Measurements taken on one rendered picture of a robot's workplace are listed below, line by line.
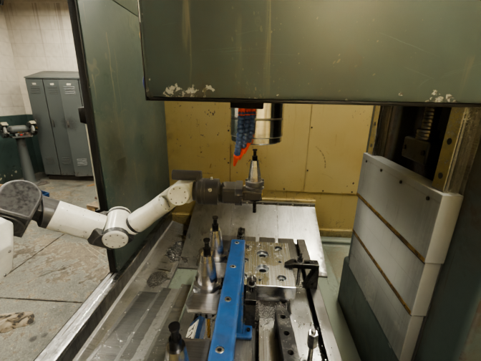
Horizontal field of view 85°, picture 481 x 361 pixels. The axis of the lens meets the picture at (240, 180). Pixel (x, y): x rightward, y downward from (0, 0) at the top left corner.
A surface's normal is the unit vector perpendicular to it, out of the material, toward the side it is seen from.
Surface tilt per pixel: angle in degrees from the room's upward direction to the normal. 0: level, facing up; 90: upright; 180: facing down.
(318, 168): 90
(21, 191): 48
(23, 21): 90
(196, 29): 90
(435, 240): 90
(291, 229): 24
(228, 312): 0
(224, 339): 0
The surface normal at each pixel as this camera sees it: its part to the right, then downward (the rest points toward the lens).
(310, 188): -0.07, 0.30
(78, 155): 0.23, 0.30
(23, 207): 0.66, -0.51
